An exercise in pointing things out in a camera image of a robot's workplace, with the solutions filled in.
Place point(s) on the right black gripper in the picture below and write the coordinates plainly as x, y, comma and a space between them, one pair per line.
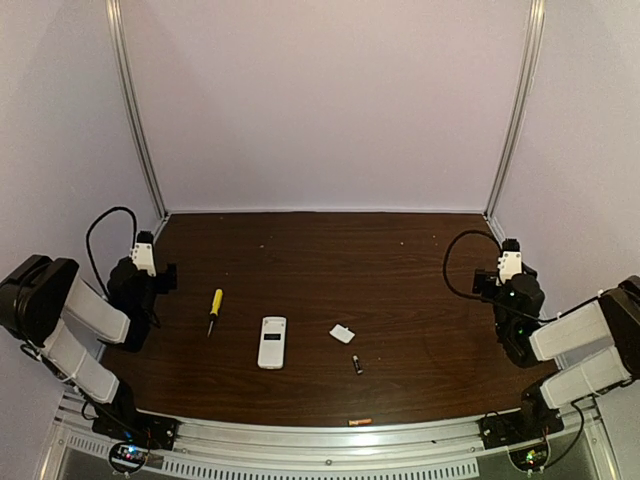
483, 281

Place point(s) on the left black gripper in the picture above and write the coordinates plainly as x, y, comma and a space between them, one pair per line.
167, 278

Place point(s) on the yellow handled screwdriver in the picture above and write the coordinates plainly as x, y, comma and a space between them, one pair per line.
214, 310

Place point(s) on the white remote control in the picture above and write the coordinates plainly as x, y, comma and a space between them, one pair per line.
271, 351

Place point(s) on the white battery cover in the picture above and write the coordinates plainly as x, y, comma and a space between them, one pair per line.
342, 334

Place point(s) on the black battery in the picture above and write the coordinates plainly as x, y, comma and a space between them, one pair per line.
357, 365

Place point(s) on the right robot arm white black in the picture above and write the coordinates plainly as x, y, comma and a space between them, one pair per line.
612, 317

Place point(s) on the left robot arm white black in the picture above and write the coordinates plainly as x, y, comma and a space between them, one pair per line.
48, 309

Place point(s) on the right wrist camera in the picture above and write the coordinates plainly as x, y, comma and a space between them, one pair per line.
509, 262

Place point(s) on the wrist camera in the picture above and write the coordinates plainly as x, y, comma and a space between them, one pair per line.
142, 253
509, 262

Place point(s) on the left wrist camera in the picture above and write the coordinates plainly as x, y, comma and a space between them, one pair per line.
142, 253

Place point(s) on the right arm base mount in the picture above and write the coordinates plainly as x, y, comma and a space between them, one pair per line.
497, 430

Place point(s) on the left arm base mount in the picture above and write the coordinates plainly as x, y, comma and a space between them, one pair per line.
151, 431

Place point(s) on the front aluminium rail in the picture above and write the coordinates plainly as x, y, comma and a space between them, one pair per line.
452, 449

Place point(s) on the right aluminium frame post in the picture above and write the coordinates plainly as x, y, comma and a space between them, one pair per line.
530, 58

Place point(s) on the aluminium frame post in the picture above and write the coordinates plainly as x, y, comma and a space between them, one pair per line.
132, 110
530, 58

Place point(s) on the left aluminium frame post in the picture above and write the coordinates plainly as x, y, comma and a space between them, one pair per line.
132, 110

